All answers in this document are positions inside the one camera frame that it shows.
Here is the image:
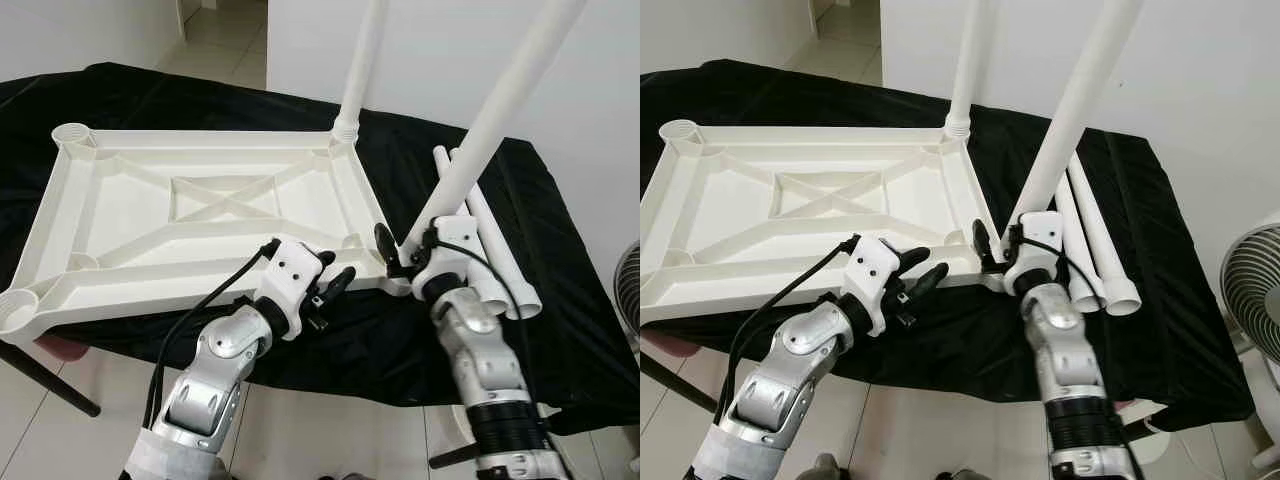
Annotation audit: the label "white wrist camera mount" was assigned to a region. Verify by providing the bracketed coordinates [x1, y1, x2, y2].
[1000, 210, 1063, 293]
[255, 240, 336, 341]
[840, 235, 906, 336]
[408, 215, 486, 301]

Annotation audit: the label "white plastic table top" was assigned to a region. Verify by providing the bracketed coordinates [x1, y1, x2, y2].
[0, 122, 411, 346]
[640, 118, 1011, 323]

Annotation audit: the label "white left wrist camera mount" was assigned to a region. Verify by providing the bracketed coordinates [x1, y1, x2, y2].
[255, 240, 336, 341]
[840, 235, 906, 336]

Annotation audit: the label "white plastic table leg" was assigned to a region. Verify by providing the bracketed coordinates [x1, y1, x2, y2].
[1065, 150, 1143, 316]
[1055, 175, 1106, 309]
[1003, 0, 1146, 231]
[432, 146, 513, 316]
[945, 0, 1001, 136]
[333, 0, 389, 143]
[400, 0, 589, 263]
[450, 148, 544, 321]

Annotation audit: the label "white standing fan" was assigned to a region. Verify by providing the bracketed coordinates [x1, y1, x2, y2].
[1220, 210, 1280, 421]
[612, 238, 641, 346]

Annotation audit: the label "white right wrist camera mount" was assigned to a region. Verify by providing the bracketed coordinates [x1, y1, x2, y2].
[408, 215, 486, 301]
[1000, 210, 1063, 293]

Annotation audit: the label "black tablecloth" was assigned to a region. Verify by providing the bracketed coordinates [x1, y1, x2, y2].
[0, 62, 641, 433]
[640, 58, 1256, 431]

